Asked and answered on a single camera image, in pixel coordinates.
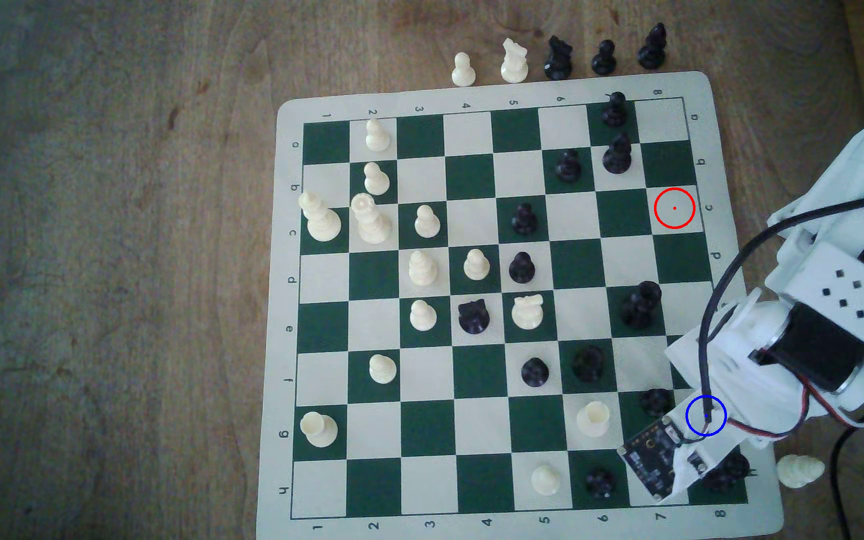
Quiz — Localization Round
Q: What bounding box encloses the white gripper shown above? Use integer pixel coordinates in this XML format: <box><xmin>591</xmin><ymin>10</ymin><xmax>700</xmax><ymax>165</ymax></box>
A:
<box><xmin>663</xmin><ymin>288</ymin><xmax>816</xmax><ymax>451</ymax></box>

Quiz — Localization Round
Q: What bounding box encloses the black pawn chess piece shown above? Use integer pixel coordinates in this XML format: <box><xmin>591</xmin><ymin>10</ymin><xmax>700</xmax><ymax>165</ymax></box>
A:
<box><xmin>639</xmin><ymin>387</ymin><xmax>675</xmax><ymax>419</ymax></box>
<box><xmin>555</xmin><ymin>148</ymin><xmax>583</xmax><ymax>185</ymax></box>
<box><xmin>520</xmin><ymin>357</ymin><xmax>551</xmax><ymax>389</ymax></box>
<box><xmin>508</xmin><ymin>250</ymin><xmax>537</xmax><ymax>285</ymax></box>
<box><xmin>510</xmin><ymin>201</ymin><xmax>540</xmax><ymax>237</ymax></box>
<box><xmin>591</xmin><ymin>39</ymin><xmax>618</xmax><ymax>78</ymax></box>
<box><xmin>584</xmin><ymin>467</ymin><xmax>617</xmax><ymax>501</ymax></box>

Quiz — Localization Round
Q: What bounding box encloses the black king chess piece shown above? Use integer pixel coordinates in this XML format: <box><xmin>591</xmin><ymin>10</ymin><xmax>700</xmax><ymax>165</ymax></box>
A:
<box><xmin>704</xmin><ymin>450</ymin><xmax>752</xmax><ymax>493</ymax></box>

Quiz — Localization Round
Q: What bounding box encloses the white bishop chess piece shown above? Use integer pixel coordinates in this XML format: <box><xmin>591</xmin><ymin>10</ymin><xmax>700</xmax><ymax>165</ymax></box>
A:
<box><xmin>775</xmin><ymin>454</ymin><xmax>827</xmax><ymax>490</ymax></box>
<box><xmin>408</xmin><ymin>249</ymin><xmax>439</xmax><ymax>287</ymax></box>

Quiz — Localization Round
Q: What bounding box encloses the white rook chess piece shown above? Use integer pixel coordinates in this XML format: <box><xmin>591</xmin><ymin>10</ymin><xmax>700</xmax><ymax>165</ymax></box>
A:
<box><xmin>576</xmin><ymin>400</ymin><xmax>612</xmax><ymax>439</ymax></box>
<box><xmin>300</xmin><ymin>411</ymin><xmax>339</xmax><ymax>450</ymax></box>

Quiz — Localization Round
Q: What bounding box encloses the white knight chess piece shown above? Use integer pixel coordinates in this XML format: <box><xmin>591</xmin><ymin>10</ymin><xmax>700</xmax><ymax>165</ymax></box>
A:
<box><xmin>499</xmin><ymin>37</ymin><xmax>531</xmax><ymax>84</ymax></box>
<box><xmin>510</xmin><ymin>294</ymin><xmax>546</xmax><ymax>331</ymax></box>

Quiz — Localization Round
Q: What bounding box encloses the white pawn chess piece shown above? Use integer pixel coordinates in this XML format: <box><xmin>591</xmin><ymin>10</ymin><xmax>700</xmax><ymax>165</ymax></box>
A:
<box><xmin>365</xmin><ymin>117</ymin><xmax>392</xmax><ymax>153</ymax></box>
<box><xmin>531</xmin><ymin>464</ymin><xmax>562</xmax><ymax>498</ymax></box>
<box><xmin>408</xmin><ymin>299</ymin><xmax>438</xmax><ymax>333</ymax></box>
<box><xmin>368</xmin><ymin>353</ymin><xmax>399</xmax><ymax>386</ymax></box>
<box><xmin>451</xmin><ymin>51</ymin><xmax>477</xmax><ymax>87</ymax></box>
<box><xmin>463</xmin><ymin>248</ymin><xmax>492</xmax><ymax>282</ymax></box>
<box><xmin>414</xmin><ymin>204</ymin><xmax>442</xmax><ymax>240</ymax></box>
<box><xmin>363</xmin><ymin>162</ymin><xmax>391</xmax><ymax>198</ymax></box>

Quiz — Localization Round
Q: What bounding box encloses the black knight chess piece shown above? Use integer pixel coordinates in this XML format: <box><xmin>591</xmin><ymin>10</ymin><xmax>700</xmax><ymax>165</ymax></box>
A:
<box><xmin>458</xmin><ymin>297</ymin><xmax>492</xmax><ymax>336</ymax></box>
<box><xmin>543</xmin><ymin>35</ymin><xmax>575</xmax><ymax>82</ymax></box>

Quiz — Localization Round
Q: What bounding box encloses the white queen chess piece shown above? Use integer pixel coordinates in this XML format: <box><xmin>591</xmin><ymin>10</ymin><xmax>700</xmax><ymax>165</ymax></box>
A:
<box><xmin>350</xmin><ymin>192</ymin><xmax>393</xmax><ymax>245</ymax></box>

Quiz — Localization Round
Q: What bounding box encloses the white king chess piece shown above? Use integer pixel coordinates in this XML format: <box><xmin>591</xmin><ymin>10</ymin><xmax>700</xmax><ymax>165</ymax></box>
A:
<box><xmin>298</xmin><ymin>191</ymin><xmax>343</xmax><ymax>243</ymax></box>

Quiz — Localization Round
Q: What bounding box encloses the green and cream chessboard mat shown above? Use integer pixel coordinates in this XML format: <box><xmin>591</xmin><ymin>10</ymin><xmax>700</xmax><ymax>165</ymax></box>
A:
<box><xmin>255</xmin><ymin>71</ymin><xmax>786</xmax><ymax>540</ymax></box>

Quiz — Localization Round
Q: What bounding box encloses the red black servo wire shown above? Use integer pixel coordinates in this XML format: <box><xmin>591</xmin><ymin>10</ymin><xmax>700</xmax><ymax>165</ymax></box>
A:
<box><xmin>726</xmin><ymin>358</ymin><xmax>864</xmax><ymax>442</ymax></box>

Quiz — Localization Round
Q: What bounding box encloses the black camera circuit board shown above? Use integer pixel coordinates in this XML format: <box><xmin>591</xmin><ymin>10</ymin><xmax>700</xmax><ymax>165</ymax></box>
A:
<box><xmin>618</xmin><ymin>416</ymin><xmax>692</xmax><ymax>502</ymax></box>

